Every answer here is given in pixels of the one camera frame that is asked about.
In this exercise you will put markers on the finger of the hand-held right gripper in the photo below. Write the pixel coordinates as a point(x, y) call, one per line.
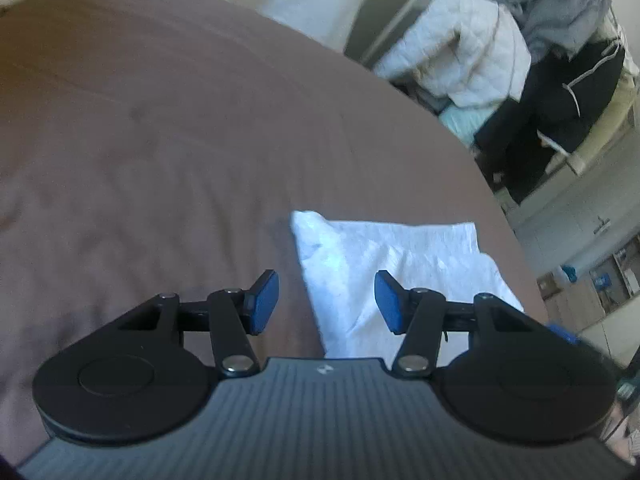
point(564, 332)

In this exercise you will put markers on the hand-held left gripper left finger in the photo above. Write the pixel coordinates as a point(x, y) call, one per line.
point(265, 302)

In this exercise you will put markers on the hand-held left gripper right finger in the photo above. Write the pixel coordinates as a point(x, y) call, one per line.
point(387, 302)

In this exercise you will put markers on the white shirt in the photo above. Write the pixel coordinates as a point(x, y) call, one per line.
point(400, 250)

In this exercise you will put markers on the grey clothes pile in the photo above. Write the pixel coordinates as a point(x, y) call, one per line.
point(560, 0)

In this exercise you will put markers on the white cabinet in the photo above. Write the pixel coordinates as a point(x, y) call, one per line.
point(575, 225)

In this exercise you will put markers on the brown bed blanket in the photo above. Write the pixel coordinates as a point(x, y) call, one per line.
point(175, 135)

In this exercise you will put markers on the light teal cloth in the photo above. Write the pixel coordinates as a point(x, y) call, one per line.
point(465, 122)

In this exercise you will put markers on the black jacket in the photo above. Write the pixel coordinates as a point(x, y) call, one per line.
point(545, 110)

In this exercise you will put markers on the white quilted jacket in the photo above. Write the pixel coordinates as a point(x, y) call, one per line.
point(460, 35)

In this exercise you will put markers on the white rod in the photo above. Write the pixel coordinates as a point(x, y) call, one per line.
point(400, 15)

